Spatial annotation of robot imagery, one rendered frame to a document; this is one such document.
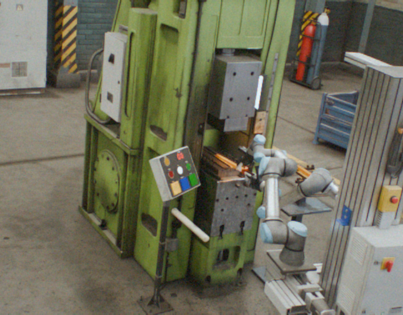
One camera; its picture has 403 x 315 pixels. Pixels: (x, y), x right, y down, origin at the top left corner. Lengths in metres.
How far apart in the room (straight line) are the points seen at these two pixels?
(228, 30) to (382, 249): 1.89
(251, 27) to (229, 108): 0.59
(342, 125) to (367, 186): 5.01
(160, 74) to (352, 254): 2.00
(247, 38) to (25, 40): 5.23
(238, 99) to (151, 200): 1.10
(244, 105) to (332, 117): 4.07
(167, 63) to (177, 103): 0.36
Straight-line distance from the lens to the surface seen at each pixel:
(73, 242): 5.30
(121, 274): 4.89
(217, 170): 4.41
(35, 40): 9.18
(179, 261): 4.78
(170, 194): 3.90
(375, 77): 3.20
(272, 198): 3.63
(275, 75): 4.62
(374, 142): 3.20
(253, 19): 4.39
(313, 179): 3.87
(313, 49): 11.61
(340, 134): 8.27
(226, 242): 4.68
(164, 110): 4.49
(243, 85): 4.28
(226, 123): 4.29
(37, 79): 9.32
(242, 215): 4.64
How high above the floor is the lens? 2.59
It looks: 21 degrees down
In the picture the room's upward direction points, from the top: 7 degrees clockwise
